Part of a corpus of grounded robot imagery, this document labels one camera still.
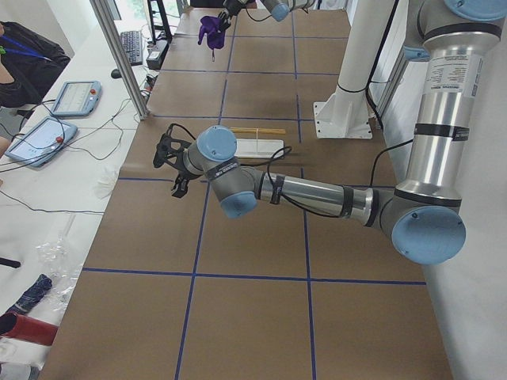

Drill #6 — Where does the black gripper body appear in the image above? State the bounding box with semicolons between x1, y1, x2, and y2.
173;161;193;186
223;0;248;15

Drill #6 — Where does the purple microfiber towel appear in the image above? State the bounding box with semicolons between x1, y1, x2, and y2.
197;16;225;61

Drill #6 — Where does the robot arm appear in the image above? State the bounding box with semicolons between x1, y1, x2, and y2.
218;0;315;30
154;1;506;265

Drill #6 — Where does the wooden rack rod left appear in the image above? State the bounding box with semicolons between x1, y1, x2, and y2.
231;127;286;135

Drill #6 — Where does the white towel rack base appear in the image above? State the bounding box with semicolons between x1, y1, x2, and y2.
235;139;284;158

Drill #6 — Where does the crumpled white tissue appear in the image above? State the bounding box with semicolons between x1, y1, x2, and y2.
93;166;119;200

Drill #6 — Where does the black power box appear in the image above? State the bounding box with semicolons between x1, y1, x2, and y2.
146;40;169;70

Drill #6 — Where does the black keyboard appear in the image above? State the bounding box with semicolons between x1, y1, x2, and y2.
120;31;143;66

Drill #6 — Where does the far teach pendant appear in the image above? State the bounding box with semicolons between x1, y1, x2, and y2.
51;81;102;118

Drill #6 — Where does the teach pendant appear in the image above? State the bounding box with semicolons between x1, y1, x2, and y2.
6;116;78;167
51;81;102;118

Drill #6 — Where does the clear plastic wrap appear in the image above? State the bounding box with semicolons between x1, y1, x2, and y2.
36;214;82;315

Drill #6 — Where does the near teach pendant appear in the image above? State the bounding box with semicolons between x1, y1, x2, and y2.
6;116;78;167

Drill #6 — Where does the dark blue folded cloth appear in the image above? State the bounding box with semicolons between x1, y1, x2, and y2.
6;274;52;315

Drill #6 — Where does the person in black jacket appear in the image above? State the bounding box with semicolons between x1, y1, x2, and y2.
0;20;72;140

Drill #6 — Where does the red cylinder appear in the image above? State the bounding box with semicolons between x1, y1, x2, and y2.
1;313;59;346

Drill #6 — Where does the aluminium frame post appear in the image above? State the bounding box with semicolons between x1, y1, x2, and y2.
90;0;149;120

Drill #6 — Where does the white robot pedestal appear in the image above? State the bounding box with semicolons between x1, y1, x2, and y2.
314;1;397;139

